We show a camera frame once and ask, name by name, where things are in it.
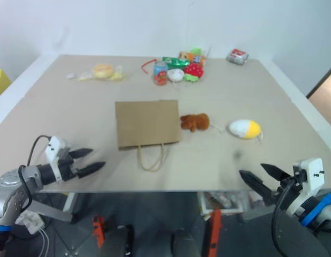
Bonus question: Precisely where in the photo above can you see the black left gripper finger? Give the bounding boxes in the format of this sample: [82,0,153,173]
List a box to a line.
[76,161,106,179]
[70,148,95,159]

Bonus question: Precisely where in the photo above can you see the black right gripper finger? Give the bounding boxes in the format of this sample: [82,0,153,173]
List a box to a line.
[260,163,291,183]
[238,169,275,206]

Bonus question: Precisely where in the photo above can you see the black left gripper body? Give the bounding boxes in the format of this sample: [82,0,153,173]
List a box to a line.
[57,149,81,183]

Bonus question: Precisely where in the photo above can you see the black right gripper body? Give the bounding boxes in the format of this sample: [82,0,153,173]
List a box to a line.
[272,174,303,207]

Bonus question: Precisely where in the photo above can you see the white and yellow plush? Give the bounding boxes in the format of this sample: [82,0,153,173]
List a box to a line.
[228,119,264,143]

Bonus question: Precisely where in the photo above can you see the brown paper bag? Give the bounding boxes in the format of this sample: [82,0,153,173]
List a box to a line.
[114,99,183,172]

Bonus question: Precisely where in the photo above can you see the brown plush toy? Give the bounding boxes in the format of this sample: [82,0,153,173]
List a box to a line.
[179,112,211,133]

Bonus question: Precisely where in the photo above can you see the white box of clutter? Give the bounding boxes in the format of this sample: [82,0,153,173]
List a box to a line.
[198,191,265,215]

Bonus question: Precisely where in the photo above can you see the tall orange clamp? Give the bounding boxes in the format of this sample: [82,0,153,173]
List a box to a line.
[205,208,224,257]

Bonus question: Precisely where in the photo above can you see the crumpled white cloth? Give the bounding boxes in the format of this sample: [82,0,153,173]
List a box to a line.
[14,210,45,234]

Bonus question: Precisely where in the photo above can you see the dark robot foot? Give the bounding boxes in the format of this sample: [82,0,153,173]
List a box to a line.
[171,229,198,257]
[124,224,135,257]

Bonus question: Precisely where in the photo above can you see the toy burger bun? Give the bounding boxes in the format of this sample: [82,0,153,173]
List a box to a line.
[91,63,114,80]

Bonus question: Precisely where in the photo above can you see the packaged orange donut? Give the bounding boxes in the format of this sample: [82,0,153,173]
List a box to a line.
[78,65,128,82]

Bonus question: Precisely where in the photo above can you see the brown wooden door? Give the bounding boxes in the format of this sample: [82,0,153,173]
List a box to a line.
[306,62,331,119]

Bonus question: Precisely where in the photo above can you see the yellow bin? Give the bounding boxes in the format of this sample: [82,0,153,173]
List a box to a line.
[0,68,12,101]

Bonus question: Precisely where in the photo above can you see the red and blue drink can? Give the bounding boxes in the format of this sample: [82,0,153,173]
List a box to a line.
[153,61,170,86]

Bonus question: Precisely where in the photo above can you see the white round plush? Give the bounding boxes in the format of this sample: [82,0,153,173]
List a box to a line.
[167,68,186,84]

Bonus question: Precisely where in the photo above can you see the red strawberry plush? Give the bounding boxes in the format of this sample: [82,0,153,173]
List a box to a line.
[183,63,204,82]

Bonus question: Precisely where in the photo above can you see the green snack packet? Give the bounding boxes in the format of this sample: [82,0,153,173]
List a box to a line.
[161,56,190,69]

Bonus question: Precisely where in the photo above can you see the orange snack packet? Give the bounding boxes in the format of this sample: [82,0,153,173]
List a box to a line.
[179,51,207,66]

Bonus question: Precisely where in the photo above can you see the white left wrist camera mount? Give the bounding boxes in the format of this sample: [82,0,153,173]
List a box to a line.
[44,135,73,183]

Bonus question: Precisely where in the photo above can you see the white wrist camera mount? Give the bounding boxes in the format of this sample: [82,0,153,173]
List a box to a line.
[285,157,325,218]
[44,135,73,183]

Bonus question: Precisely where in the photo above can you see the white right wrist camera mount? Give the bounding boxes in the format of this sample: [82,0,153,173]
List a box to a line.
[285,157,325,218]

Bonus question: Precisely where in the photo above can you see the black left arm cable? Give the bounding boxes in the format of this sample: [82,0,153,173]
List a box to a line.
[18,135,52,213]

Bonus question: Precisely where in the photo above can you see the grey metal table bracket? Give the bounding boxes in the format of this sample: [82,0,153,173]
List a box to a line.
[28,192,78,224]

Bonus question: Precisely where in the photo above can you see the white cables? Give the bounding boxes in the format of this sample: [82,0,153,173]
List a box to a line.
[37,227,51,257]

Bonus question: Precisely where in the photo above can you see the red string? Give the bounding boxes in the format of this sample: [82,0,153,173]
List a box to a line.
[140,57,157,74]

